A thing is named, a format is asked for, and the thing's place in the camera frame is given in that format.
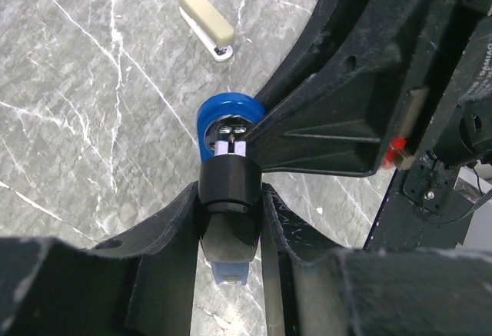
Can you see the beige white stapler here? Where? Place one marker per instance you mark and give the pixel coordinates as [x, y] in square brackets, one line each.
[212, 29]

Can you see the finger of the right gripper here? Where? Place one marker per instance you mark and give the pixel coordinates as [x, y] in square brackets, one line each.
[340, 38]
[346, 128]

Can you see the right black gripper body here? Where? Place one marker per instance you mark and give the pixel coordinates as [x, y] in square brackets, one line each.
[421, 207]

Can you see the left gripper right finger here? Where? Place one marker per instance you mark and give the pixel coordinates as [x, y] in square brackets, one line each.
[313, 286]

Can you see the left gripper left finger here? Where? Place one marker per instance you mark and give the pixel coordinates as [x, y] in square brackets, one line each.
[140, 282]

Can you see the blue black stapler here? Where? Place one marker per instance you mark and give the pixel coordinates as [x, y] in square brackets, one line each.
[229, 186]

